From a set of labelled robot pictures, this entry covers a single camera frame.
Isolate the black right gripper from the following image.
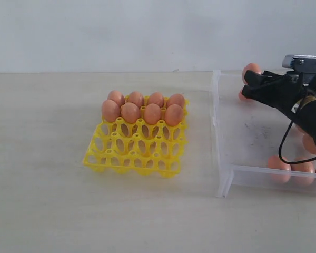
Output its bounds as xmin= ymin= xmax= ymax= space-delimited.
xmin=242 ymin=70 xmax=316 ymax=113

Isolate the clear plastic bin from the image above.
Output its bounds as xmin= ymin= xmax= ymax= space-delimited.
xmin=212 ymin=70 xmax=316 ymax=197

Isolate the yellow plastic egg tray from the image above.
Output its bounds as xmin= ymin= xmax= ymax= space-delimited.
xmin=82 ymin=93 xmax=190 ymax=179

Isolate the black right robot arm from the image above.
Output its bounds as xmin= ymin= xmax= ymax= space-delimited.
xmin=242 ymin=70 xmax=316 ymax=145

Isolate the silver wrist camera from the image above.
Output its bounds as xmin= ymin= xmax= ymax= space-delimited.
xmin=281 ymin=54 xmax=316 ymax=86

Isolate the black camera cable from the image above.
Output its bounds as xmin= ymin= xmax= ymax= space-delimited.
xmin=278 ymin=89 xmax=316 ymax=164

